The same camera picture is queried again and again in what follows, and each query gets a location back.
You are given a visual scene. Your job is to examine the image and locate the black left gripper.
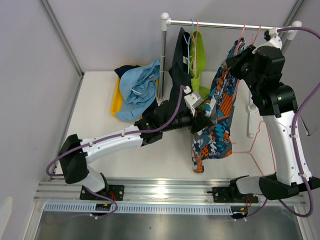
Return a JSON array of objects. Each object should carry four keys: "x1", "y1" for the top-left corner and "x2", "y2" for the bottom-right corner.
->
[{"x1": 161, "y1": 106, "x2": 213, "y2": 135}]

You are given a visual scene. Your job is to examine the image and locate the patterned blue orange shorts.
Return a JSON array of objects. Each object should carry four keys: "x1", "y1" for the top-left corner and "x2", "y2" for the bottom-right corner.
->
[{"x1": 191, "y1": 39, "x2": 247, "y2": 174}]

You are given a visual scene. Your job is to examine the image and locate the lime green shorts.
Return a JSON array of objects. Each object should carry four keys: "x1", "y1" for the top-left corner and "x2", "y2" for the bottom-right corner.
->
[{"x1": 189, "y1": 31, "x2": 210, "y2": 111}]

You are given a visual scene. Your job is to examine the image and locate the blue wire hanger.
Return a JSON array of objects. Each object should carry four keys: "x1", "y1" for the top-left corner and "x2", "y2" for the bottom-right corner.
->
[{"x1": 184, "y1": 18, "x2": 194, "y2": 74}]

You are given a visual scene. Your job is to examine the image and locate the light blue shorts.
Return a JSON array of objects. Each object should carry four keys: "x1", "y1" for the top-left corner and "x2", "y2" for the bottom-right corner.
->
[{"x1": 116, "y1": 59, "x2": 160, "y2": 122}]

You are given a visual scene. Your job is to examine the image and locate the navy blue shorts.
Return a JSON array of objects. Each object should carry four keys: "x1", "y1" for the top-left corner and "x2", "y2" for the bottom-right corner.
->
[{"x1": 114, "y1": 64, "x2": 141, "y2": 78}]

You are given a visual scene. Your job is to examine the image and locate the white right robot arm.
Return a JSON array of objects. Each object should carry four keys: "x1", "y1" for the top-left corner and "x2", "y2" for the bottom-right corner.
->
[{"x1": 226, "y1": 45, "x2": 320, "y2": 202}]

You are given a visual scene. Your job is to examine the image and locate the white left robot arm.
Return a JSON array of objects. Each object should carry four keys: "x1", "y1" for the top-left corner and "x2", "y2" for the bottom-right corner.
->
[{"x1": 59, "y1": 100, "x2": 211, "y2": 200}]

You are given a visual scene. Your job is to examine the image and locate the yellow plastic tray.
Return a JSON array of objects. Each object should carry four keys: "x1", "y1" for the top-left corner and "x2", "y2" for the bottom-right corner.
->
[{"x1": 110, "y1": 76, "x2": 158, "y2": 117}]

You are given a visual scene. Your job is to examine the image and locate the white metal clothes rack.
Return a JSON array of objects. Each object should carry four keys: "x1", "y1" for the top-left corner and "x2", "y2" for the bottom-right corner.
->
[{"x1": 156, "y1": 12, "x2": 303, "y2": 138}]

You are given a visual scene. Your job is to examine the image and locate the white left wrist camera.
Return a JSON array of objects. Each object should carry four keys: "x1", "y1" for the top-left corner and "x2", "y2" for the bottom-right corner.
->
[{"x1": 183, "y1": 86, "x2": 204, "y2": 117}]

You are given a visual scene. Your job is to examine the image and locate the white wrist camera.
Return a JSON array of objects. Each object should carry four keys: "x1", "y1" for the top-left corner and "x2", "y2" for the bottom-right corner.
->
[
  {"x1": 183, "y1": 86, "x2": 204, "y2": 117},
  {"x1": 252, "y1": 27, "x2": 282, "y2": 54}
]

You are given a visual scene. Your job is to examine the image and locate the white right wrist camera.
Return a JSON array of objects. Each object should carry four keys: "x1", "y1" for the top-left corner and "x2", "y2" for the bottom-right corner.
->
[{"x1": 252, "y1": 27, "x2": 282, "y2": 54}]

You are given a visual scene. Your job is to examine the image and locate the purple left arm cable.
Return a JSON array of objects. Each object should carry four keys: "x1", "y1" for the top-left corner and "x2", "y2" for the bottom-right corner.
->
[{"x1": 45, "y1": 85, "x2": 191, "y2": 222}]

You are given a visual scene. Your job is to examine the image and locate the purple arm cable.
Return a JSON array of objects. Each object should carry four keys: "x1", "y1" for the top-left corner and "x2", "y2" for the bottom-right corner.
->
[
  {"x1": 234, "y1": 26, "x2": 320, "y2": 222},
  {"x1": 45, "y1": 85, "x2": 191, "y2": 222}
]

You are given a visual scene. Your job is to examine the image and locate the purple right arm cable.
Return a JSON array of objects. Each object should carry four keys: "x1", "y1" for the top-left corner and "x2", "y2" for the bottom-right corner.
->
[{"x1": 234, "y1": 26, "x2": 320, "y2": 222}]

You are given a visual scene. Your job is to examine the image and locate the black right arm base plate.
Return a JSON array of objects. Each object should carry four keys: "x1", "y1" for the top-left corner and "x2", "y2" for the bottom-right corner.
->
[{"x1": 210, "y1": 186, "x2": 259, "y2": 204}]

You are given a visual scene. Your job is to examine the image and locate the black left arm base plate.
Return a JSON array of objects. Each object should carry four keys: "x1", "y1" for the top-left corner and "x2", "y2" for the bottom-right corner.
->
[{"x1": 79, "y1": 184, "x2": 125, "y2": 201}]

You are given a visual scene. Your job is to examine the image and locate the aluminium mounting rail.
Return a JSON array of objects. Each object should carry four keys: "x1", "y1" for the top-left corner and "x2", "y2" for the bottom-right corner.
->
[{"x1": 33, "y1": 174, "x2": 307, "y2": 207}]

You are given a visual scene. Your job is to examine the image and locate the white slotted cable duct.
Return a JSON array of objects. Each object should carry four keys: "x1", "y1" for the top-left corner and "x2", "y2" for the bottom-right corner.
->
[{"x1": 44, "y1": 202, "x2": 233, "y2": 216}]

